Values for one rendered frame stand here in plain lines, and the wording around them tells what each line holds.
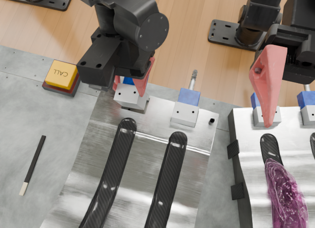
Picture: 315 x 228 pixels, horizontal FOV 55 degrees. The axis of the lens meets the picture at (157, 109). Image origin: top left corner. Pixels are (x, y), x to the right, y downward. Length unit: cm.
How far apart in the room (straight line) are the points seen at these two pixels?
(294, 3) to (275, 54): 6
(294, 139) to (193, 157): 23
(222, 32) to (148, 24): 45
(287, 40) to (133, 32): 19
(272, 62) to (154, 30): 18
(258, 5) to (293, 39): 38
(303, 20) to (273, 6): 38
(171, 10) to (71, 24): 28
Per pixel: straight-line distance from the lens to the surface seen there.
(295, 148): 71
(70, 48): 85
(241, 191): 65
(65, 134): 75
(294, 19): 35
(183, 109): 61
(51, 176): 73
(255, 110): 69
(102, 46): 48
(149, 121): 63
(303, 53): 34
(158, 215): 60
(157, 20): 43
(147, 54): 53
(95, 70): 44
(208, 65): 80
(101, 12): 48
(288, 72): 38
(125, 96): 59
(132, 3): 42
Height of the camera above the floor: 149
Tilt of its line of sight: 69 degrees down
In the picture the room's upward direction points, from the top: straight up
